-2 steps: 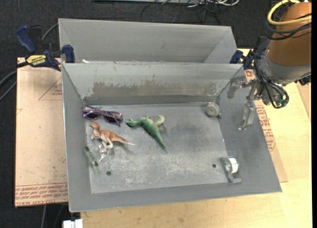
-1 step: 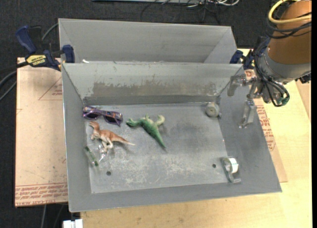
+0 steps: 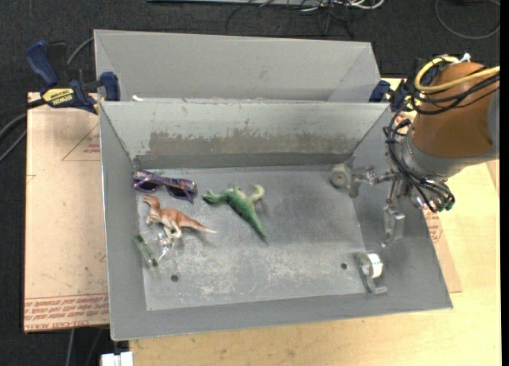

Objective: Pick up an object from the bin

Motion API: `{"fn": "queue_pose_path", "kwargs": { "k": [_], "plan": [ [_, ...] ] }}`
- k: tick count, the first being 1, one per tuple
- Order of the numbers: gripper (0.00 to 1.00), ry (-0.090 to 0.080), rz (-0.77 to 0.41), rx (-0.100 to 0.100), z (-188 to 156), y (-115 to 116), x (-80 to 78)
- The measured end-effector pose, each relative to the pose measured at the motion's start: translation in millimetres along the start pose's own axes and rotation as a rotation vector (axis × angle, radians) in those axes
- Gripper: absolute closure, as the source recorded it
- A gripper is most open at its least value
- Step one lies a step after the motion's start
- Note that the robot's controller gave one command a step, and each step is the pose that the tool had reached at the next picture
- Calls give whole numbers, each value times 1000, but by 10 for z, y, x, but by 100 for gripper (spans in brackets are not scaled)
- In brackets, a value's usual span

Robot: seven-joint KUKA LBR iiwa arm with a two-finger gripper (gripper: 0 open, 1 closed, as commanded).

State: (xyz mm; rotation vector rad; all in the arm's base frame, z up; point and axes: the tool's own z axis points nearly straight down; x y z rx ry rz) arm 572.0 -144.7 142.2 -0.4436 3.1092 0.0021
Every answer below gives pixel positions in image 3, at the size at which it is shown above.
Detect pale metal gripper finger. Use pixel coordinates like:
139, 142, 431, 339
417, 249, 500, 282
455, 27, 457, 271
328, 162, 389, 199
380, 204, 407, 249

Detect clear tape dispenser, white roll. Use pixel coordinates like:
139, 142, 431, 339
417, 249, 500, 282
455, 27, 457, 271
354, 251, 389, 296

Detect green toy dinosaur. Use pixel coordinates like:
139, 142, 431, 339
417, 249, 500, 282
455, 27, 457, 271
201, 181, 269, 243

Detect grey metal bin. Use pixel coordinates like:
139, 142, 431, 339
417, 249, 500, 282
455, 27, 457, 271
93, 29, 454, 342

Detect brown toy dinosaur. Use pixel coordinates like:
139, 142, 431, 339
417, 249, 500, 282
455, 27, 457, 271
142, 193, 219, 247

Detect purple sunglasses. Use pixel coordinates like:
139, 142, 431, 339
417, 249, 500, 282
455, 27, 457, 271
132, 169, 199, 204

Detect clear plastic packet, green strip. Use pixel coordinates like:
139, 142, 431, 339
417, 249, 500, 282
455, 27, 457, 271
133, 232, 177, 273

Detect brown cardboard board, red print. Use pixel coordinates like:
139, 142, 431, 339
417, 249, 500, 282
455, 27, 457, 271
23, 91, 463, 334

